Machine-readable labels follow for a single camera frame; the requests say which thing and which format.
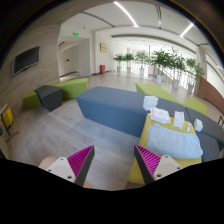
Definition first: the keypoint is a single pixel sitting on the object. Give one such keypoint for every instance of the white folded towel stack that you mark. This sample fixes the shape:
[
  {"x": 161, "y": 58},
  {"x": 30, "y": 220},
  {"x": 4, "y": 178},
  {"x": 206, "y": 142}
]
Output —
[{"x": 150, "y": 102}]

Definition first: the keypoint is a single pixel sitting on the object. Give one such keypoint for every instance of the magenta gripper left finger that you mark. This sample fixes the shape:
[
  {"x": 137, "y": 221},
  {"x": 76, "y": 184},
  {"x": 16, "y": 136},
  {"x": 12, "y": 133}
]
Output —
[{"x": 74, "y": 168}]

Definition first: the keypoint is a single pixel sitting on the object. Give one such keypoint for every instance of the light blue towel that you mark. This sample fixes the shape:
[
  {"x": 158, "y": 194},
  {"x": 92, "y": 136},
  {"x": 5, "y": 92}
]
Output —
[{"x": 176, "y": 144}]

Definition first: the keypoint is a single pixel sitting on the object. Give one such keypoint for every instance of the wall picture frame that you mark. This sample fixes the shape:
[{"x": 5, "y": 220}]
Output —
[{"x": 103, "y": 48}]

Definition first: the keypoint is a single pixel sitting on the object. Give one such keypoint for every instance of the dark grey ottoman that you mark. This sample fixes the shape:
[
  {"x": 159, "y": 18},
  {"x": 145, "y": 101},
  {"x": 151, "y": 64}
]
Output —
[{"x": 50, "y": 96}]

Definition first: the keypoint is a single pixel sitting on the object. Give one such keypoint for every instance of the blue-grey large bench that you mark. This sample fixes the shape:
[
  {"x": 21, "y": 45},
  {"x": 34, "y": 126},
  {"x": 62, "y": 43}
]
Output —
[{"x": 123, "y": 110}]

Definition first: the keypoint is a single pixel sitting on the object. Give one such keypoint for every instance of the red trash bin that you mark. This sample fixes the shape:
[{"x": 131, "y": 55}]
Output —
[{"x": 102, "y": 69}]

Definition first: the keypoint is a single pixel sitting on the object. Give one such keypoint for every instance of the green exit sign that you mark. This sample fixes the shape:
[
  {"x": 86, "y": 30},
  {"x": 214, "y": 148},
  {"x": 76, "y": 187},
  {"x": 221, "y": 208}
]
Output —
[{"x": 75, "y": 33}]

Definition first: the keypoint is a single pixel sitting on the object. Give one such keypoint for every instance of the wall-mounted black television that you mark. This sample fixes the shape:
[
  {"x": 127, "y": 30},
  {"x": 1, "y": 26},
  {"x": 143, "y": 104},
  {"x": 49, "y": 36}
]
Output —
[{"x": 26, "y": 59}]

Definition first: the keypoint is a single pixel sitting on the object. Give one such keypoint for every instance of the white crumpled cloth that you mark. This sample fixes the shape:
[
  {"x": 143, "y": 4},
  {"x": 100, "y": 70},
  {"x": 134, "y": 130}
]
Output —
[{"x": 159, "y": 115}]

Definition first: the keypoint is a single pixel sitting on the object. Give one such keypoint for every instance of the small white bottle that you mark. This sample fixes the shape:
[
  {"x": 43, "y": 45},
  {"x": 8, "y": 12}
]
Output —
[{"x": 188, "y": 127}]

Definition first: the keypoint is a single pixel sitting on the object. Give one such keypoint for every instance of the green bench left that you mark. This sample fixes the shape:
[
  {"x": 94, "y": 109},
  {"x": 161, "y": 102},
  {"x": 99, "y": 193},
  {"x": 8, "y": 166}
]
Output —
[{"x": 71, "y": 89}]

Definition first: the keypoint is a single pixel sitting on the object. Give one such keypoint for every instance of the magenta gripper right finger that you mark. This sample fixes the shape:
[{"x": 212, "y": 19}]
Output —
[{"x": 153, "y": 166}]

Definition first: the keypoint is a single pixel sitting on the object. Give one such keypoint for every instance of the white folded cloth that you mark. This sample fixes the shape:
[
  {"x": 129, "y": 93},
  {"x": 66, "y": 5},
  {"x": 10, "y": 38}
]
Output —
[{"x": 178, "y": 120}]

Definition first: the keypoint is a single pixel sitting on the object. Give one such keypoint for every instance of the potted green plant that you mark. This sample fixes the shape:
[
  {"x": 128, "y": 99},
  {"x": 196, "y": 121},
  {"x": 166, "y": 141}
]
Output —
[
  {"x": 178, "y": 66},
  {"x": 161, "y": 60},
  {"x": 128, "y": 59},
  {"x": 194, "y": 70},
  {"x": 141, "y": 57},
  {"x": 119, "y": 58}
]

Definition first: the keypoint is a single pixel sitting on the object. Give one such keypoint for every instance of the yellow chair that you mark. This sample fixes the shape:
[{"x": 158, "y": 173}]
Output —
[{"x": 8, "y": 120}]

